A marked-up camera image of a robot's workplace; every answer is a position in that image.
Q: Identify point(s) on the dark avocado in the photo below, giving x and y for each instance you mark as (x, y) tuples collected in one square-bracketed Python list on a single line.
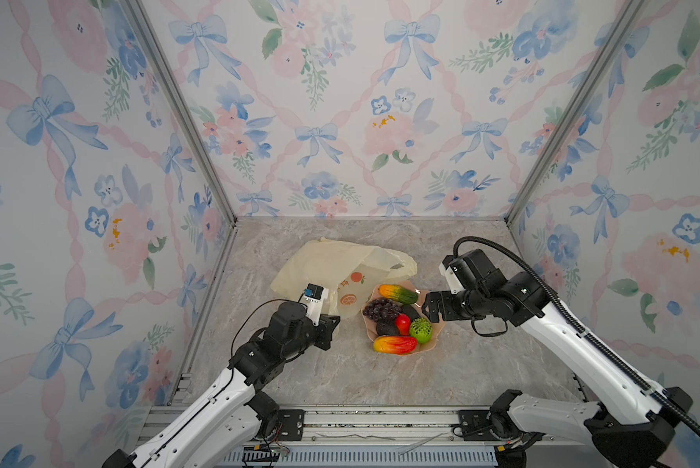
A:
[(387, 328)]

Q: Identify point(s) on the aluminium corner post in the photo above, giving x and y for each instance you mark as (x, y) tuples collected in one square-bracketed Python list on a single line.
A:
[(150, 44), (616, 37)]

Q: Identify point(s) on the purple grape bunch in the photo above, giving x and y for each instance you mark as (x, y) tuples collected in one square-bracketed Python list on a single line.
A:
[(382, 310)]

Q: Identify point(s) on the green-orange mango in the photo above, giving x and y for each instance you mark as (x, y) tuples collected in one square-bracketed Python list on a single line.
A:
[(399, 294)]

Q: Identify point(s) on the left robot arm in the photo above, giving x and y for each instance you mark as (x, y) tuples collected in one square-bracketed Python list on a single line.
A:
[(235, 409)]

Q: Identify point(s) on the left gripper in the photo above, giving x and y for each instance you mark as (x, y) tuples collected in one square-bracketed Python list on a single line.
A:
[(325, 330)]

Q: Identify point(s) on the yellow plastic bag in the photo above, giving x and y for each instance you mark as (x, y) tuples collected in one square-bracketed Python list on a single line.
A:
[(347, 272)]

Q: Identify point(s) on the right aluminium corner post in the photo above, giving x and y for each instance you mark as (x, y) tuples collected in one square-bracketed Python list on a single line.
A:
[(616, 37)]

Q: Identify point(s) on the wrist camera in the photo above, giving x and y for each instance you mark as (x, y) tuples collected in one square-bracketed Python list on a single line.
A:
[(453, 282), (313, 299)]

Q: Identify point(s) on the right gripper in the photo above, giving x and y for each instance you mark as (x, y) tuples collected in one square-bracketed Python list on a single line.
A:
[(444, 310)]

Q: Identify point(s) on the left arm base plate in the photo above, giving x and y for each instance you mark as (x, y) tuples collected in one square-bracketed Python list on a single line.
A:
[(288, 426)]

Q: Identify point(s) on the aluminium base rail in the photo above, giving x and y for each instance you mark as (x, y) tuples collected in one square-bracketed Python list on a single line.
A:
[(389, 437)]

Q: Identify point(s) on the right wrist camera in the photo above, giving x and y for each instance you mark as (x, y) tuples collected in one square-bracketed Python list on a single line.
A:
[(453, 282)]

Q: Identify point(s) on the red apple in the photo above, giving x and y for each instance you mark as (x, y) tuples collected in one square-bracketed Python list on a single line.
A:
[(403, 323)]

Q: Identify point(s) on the red-yellow mango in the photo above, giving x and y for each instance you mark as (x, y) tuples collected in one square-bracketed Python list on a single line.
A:
[(395, 345)]

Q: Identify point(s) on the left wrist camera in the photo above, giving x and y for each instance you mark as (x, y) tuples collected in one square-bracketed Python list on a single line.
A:
[(313, 299)]

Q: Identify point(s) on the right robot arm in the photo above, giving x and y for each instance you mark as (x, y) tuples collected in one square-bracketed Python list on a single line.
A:
[(632, 420)]

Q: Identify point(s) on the left aluminium corner post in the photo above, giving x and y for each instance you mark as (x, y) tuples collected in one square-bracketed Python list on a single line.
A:
[(150, 44)]

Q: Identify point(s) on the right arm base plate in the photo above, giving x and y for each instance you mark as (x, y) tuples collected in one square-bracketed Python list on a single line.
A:
[(481, 425)]

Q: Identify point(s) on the pink scalloped fruit plate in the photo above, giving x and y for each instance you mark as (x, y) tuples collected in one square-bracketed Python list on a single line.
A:
[(414, 311)]

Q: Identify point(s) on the green custard apple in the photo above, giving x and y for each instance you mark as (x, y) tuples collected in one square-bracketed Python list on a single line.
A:
[(422, 330)]

